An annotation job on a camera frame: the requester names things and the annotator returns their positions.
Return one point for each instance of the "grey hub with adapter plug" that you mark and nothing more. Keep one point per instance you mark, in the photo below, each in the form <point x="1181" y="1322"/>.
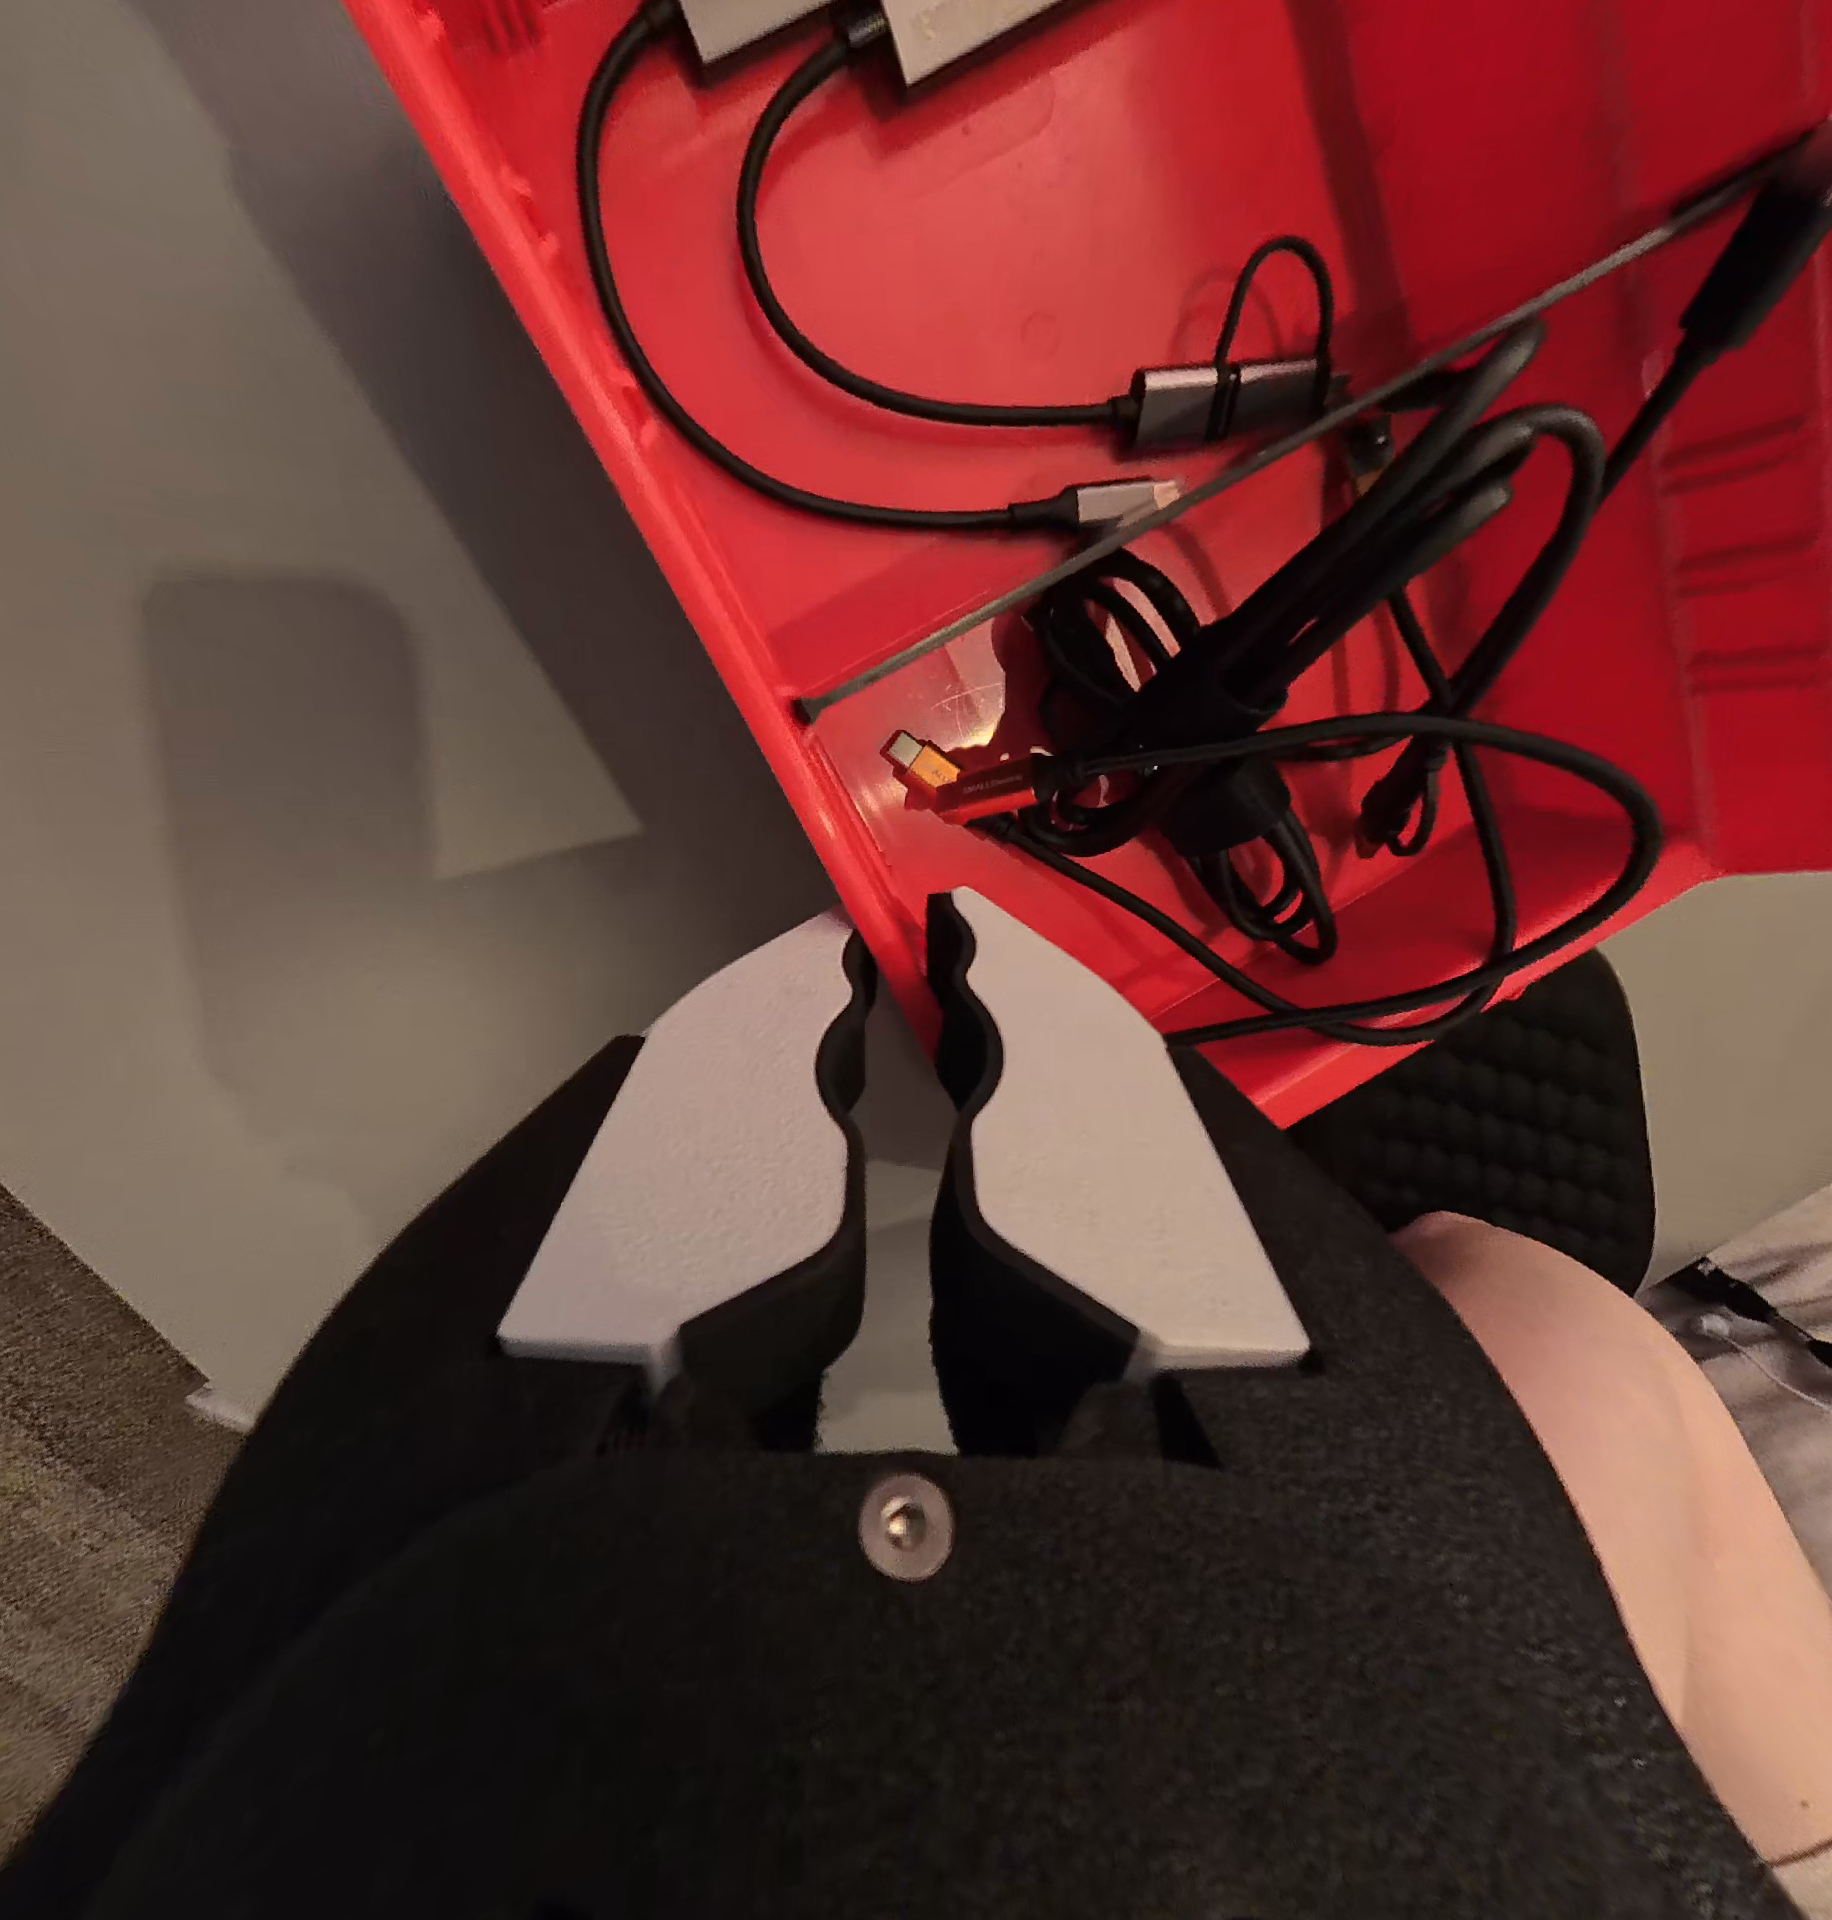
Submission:
<point x="1184" y="406"/>

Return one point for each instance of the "grey hub with plain plug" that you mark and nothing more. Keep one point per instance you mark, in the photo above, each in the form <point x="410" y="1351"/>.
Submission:
<point x="1111" y="498"/>

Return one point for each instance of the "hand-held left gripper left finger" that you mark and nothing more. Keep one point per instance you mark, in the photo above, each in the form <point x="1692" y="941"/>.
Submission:
<point x="689" y="1172"/>

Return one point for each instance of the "red plastic bin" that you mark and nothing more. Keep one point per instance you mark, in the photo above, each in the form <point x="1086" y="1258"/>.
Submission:
<point x="1079" y="227"/>

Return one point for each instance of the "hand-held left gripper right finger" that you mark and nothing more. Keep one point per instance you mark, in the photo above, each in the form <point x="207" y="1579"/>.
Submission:
<point x="1111" y="1172"/>

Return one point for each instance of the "person's right forearm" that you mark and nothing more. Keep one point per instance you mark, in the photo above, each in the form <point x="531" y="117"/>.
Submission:
<point x="1680" y="1502"/>

